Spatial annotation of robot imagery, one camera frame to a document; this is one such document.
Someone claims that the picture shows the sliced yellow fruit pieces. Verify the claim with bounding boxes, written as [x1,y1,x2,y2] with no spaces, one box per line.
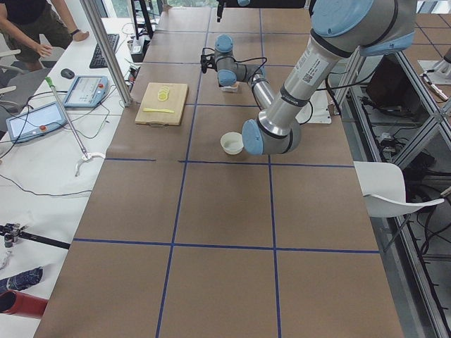
[157,85,171,101]

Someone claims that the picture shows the red cylinder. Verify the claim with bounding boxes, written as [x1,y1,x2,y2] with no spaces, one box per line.
[1,290,48,319]

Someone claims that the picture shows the black tripod clamp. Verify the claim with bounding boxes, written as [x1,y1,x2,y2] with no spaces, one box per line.
[0,223,70,250]

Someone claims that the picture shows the black keyboard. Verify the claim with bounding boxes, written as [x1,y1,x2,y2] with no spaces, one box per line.
[89,33,121,69]

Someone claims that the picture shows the white plastic chair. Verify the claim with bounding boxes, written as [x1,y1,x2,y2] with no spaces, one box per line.
[354,161,445,218]

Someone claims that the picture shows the teach pendant with red button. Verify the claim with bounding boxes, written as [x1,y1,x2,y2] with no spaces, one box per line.
[63,75,109,110]

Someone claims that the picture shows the person in black shirt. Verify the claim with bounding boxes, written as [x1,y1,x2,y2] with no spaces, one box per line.
[1,1,89,72]

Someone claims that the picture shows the aluminium frame post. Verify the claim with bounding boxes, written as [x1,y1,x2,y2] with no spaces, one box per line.
[80,0,132,107]

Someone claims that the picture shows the grey computer mouse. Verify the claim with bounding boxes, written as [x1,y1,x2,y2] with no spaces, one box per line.
[60,68,75,79]

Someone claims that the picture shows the reacher grabber stick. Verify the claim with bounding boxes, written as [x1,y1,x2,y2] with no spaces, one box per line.
[45,76,106,177]

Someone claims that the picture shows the blue tape line crosswise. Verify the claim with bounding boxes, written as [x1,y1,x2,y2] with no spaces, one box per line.
[73,237,380,254]

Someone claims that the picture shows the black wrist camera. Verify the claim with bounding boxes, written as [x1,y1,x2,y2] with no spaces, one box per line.
[200,50,216,74]

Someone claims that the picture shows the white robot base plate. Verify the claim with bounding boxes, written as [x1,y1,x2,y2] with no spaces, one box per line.
[309,91,332,124]

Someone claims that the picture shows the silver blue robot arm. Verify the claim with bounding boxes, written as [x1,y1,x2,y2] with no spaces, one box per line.
[214,1,416,155]

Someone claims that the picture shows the blue tape line lengthwise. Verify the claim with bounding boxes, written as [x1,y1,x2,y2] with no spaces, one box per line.
[154,6,214,338]

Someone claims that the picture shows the white ceramic bowl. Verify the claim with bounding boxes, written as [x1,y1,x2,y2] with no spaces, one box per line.
[220,132,244,155]

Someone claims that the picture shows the yellow plastic knife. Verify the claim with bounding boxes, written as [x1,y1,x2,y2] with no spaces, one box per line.
[142,108,175,113]

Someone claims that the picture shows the wooden cutting board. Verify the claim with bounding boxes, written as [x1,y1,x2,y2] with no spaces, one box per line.
[135,82,188,125]

